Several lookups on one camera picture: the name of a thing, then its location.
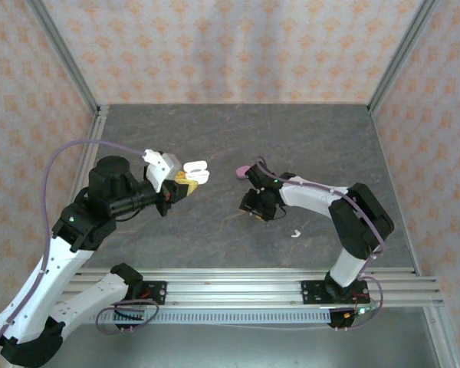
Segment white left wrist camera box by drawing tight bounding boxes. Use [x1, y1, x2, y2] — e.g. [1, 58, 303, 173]
[143, 148, 184, 193]

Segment grey slotted cable duct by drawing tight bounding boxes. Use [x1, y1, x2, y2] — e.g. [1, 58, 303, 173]
[87, 309, 333, 327]

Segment aluminium table side rail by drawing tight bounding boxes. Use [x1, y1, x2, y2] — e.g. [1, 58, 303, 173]
[61, 105, 110, 215]

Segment grey metal lower panel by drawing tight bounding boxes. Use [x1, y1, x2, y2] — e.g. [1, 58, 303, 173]
[26, 324, 442, 368]

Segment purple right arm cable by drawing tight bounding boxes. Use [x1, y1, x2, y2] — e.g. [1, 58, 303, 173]
[256, 156, 387, 331]

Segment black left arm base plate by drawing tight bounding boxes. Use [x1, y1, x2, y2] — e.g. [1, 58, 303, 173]
[114, 281, 168, 307]

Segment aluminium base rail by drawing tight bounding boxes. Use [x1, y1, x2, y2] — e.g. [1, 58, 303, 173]
[61, 268, 445, 308]

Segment white earbud charging case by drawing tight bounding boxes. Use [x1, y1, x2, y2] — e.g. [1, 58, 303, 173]
[182, 160, 211, 186]

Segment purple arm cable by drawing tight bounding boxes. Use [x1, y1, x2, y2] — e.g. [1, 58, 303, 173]
[0, 138, 159, 360]
[256, 156, 387, 331]

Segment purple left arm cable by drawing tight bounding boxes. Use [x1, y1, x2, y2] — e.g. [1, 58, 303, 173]
[0, 138, 159, 360]

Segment aluminium frame post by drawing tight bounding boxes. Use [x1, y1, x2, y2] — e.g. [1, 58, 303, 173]
[25, 0, 103, 116]
[366, 0, 444, 116]

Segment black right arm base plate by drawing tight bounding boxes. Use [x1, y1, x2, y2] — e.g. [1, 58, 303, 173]
[301, 281, 369, 307]

